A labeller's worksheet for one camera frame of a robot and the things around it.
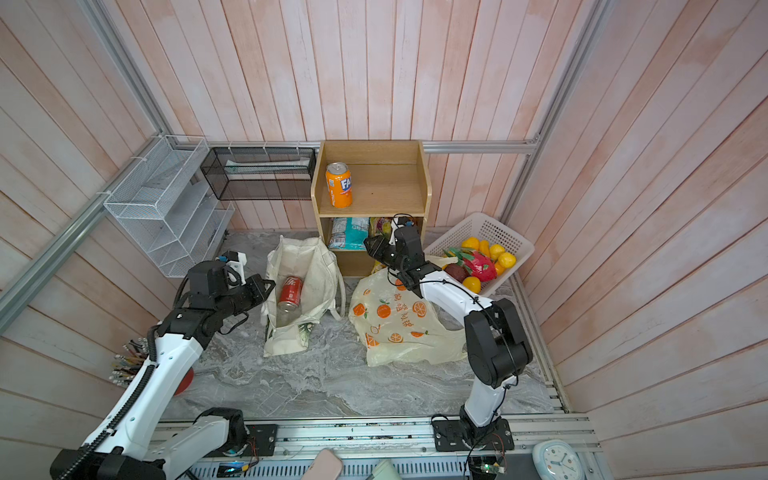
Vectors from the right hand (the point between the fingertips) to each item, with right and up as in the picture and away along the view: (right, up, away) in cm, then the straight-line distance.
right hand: (365, 242), depth 87 cm
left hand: (-23, -13, -11) cm, 28 cm away
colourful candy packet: (+4, +5, +7) cm, 10 cm away
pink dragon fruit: (+38, -8, +11) cm, 40 cm away
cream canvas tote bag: (-17, -5, +3) cm, 18 cm away
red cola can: (-25, -16, +8) cm, 31 cm away
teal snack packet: (-6, +3, +5) cm, 8 cm away
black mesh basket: (-33, +22, +4) cm, 40 cm away
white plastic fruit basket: (+46, +6, +24) cm, 53 cm away
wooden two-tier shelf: (+8, +20, +4) cm, 21 cm away
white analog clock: (+46, -52, -19) cm, 72 cm away
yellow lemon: (+48, -5, +13) cm, 50 cm away
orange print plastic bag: (+9, -26, +3) cm, 28 cm away
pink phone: (-9, -54, -19) cm, 58 cm away
